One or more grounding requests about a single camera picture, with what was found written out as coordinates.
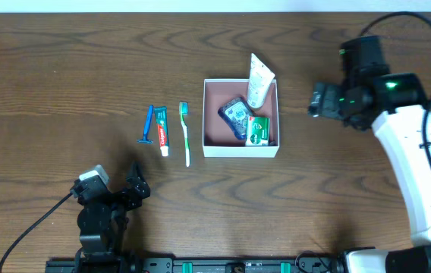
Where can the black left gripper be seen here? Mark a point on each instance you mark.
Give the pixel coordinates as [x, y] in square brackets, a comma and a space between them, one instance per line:
[125, 195]

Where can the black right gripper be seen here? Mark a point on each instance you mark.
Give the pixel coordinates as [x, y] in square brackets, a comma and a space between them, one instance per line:
[324, 100]

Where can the blue disposable razor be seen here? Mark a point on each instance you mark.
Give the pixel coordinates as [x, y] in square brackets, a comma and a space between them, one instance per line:
[145, 138]

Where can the green red toothpaste tube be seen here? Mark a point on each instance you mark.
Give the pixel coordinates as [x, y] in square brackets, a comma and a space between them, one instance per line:
[162, 128]

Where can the white lotion tube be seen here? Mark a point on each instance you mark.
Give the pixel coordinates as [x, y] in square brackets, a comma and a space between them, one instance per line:
[260, 79]

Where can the green soap bar box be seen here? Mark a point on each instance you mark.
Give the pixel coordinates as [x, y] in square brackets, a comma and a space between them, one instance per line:
[257, 131]

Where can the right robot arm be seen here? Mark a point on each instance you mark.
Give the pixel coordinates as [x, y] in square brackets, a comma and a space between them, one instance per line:
[392, 106]

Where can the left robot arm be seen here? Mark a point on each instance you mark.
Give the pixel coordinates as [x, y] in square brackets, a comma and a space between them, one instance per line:
[103, 219]

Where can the green white toothbrush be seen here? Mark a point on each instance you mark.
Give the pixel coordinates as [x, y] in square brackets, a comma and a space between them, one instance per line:
[183, 111]

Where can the white open cardboard box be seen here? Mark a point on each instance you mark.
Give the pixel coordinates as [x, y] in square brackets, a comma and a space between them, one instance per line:
[218, 139]

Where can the black mounting rail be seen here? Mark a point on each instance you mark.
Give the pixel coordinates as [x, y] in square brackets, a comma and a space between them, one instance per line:
[305, 263]

